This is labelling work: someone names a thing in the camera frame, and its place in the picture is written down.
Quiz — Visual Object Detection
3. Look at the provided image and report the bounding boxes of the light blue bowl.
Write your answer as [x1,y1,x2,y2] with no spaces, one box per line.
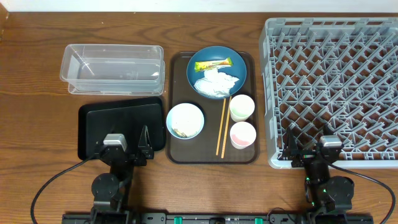
[166,103,205,140]

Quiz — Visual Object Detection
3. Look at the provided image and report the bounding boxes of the left wooden chopstick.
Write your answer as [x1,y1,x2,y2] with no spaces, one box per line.
[216,98,226,156]

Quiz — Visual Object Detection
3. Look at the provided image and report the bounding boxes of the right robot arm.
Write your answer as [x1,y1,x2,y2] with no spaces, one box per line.
[282,127,354,223]

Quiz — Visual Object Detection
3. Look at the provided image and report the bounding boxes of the right wooden chopstick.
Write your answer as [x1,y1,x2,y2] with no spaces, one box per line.
[221,96,232,159]

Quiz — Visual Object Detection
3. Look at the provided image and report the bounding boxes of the black waste tray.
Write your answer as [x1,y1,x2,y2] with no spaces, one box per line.
[78,97,166,160]

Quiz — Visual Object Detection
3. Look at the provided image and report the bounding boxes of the wooden chopstick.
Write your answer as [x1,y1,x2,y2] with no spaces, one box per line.
[221,96,232,159]
[216,98,226,156]

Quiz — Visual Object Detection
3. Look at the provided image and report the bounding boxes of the dark blue plate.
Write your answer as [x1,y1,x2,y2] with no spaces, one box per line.
[187,46,248,100]

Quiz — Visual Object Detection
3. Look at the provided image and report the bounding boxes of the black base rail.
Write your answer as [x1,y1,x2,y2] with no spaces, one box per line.
[61,212,374,224]

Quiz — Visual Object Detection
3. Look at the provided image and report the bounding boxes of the brown serving tray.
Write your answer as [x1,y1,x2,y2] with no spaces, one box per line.
[166,52,260,164]

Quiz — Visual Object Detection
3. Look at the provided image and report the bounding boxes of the rice leftovers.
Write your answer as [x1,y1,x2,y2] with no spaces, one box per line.
[174,129,187,138]

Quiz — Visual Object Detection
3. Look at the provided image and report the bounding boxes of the yellow green snack wrapper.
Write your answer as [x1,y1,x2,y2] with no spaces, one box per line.
[194,57,233,72]

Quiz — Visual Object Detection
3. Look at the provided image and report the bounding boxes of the cream white cup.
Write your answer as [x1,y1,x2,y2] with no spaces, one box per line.
[229,95,255,122]

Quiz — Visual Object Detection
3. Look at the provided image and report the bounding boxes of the clear plastic waste bin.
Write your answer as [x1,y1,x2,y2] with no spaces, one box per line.
[60,44,165,96]

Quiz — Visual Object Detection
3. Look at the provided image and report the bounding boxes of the pink cup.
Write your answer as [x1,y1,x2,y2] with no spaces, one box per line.
[229,121,257,149]

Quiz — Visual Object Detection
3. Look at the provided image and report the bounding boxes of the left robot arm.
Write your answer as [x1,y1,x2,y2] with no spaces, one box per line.
[89,126,154,223]

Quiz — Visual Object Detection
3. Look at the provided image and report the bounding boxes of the white tissue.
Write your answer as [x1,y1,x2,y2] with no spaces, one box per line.
[194,69,239,98]

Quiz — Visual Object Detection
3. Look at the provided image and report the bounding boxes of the grey dishwasher rack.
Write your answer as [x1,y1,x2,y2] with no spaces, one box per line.
[259,17,397,169]

